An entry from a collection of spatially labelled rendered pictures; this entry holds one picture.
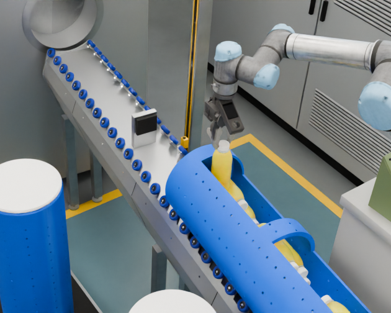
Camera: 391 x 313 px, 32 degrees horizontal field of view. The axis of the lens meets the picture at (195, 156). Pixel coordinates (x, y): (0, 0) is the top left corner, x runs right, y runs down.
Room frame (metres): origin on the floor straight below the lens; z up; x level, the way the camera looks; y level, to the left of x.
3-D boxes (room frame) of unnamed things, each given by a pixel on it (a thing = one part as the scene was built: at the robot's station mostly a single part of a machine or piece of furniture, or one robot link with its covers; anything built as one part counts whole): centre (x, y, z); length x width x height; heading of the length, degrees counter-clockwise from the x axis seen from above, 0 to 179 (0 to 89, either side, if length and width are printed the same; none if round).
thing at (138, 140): (2.15, 0.21, 1.00); 0.10 x 0.04 x 0.15; 123
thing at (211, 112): (1.74, -0.07, 1.45); 0.09 x 0.08 x 0.12; 33
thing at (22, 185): (1.75, 0.60, 1.03); 0.28 x 0.28 x 0.01
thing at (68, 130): (2.70, 0.65, 0.31); 0.06 x 0.06 x 0.63; 33
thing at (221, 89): (1.73, -0.07, 1.53); 0.08 x 0.08 x 0.05
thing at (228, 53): (1.73, -0.07, 1.60); 0.09 x 0.08 x 0.11; 62
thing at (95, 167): (2.78, 0.53, 0.31); 0.06 x 0.06 x 0.63; 33
